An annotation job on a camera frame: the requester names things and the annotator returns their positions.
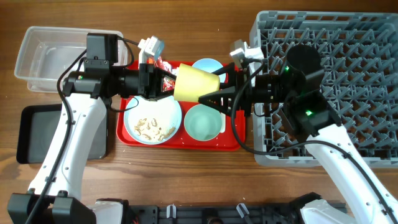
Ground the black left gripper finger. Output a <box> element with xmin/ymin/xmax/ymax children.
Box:
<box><xmin>155</xmin><ymin>67</ymin><xmax>177</xmax><ymax>81</ymax></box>
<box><xmin>154</xmin><ymin>89</ymin><xmax>174</xmax><ymax>101</ymax></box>

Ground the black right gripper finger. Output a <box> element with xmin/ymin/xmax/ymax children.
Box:
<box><xmin>198</xmin><ymin>86</ymin><xmax>237</xmax><ymax>116</ymax></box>
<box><xmin>212</xmin><ymin>62</ymin><xmax>235</xmax><ymax>83</ymax></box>

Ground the light blue bowl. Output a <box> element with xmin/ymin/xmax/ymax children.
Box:
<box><xmin>192</xmin><ymin>58</ymin><xmax>223</xmax><ymax>73</ymax></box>

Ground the yellow plastic cup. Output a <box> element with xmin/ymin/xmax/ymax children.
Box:
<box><xmin>174</xmin><ymin>63</ymin><xmax>220</xmax><ymax>103</ymax></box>

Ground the mint green bowl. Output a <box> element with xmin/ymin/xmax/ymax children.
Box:
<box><xmin>183</xmin><ymin>105</ymin><xmax>223</xmax><ymax>141</ymax></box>

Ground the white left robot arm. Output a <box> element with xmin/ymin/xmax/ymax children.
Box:
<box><xmin>7</xmin><ymin>33</ymin><xmax>172</xmax><ymax>223</ymax></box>

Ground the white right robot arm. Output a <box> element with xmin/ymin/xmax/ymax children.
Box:
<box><xmin>198</xmin><ymin>45</ymin><xmax>397</xmax><ymax>223</ymax></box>

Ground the grey dishwasher rack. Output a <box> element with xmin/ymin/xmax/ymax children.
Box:
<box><xmin>249</xmin><ymin>11</ymin><xmax>397</xmax><ymax>168</ymax></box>

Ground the red snack wrapper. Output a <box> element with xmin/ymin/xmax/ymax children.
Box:
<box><xmin>155</xmin><ymin>56</ymin><xmax>175</xmax><ymax>91</ymax></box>

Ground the white plastic spoon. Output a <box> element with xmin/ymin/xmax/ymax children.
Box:
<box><xmin>220</xmin><ymin>113</ymin><xmax>226</xmax><ymax>133</ymax></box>

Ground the light blue plate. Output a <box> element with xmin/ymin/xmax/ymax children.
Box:
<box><xmin>123</xmin><ymin>96</ymin><xmax>182</xmax><ymax>145</ymax></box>

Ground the red plastic tray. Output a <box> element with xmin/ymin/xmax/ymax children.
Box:
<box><xmin>116</xmin><ymin>61</ymin><xmax>246</xmax><ymax>151</ymax></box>

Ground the clear plastic bin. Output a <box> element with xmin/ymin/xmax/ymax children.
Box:
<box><xmin>14</xmin><ymin>26</ymin><xmax>123</xmax><ymax>93</ymax></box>

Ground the black plastic bin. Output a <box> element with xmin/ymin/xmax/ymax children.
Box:
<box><xmin>16</xmin><ymin>104</ymin><xmax>108</xmax><ymax>164</ymax></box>

